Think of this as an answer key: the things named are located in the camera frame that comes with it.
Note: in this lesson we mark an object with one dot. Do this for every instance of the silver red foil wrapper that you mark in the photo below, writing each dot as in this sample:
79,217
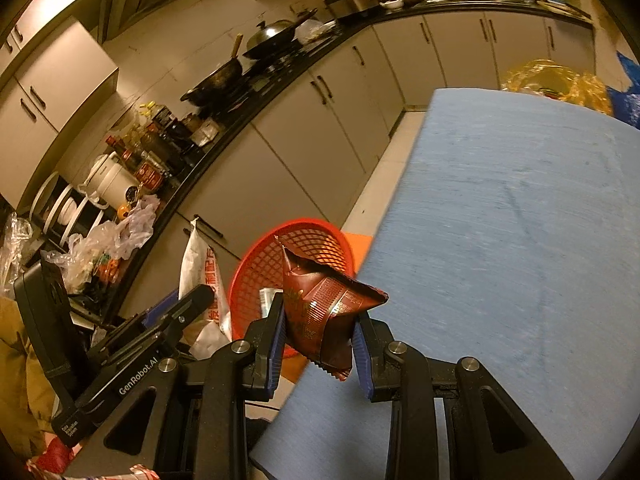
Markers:
200,273

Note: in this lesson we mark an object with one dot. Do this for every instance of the black frying pan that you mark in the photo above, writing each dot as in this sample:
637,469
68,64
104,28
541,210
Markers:
219,82

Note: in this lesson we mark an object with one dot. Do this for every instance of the black wok with lid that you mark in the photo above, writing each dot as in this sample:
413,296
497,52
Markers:
273,38

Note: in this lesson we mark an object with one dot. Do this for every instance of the blue table cloth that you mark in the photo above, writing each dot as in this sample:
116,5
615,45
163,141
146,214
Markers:
513,237

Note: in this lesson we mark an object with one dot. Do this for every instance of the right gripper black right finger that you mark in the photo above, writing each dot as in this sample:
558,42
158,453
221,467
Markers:
390,371

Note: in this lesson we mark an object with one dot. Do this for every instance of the blue plastic bag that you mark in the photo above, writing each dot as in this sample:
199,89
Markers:
626,104

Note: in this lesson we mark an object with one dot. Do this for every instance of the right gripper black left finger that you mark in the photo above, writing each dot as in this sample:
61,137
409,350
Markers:
248,369

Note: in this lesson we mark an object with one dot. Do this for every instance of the dark brown snack bag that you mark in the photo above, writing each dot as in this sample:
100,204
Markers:
321,307

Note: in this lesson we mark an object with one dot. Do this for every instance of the red plastic basket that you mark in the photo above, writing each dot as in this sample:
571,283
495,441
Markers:
262,265

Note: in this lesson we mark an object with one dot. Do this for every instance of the yellow plastic bag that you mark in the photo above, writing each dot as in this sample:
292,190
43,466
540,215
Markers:
560,83

